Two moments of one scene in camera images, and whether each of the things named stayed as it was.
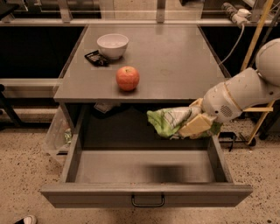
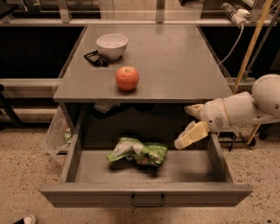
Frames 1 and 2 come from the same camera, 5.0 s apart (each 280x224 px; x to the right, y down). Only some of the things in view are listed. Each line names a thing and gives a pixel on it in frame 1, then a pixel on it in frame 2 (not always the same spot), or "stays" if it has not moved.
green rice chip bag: x=168 y=121 → x=142 y=152
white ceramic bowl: x=113 y=45 stays
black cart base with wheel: x=228 y=137 stays
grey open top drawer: x=115 y=159 stays
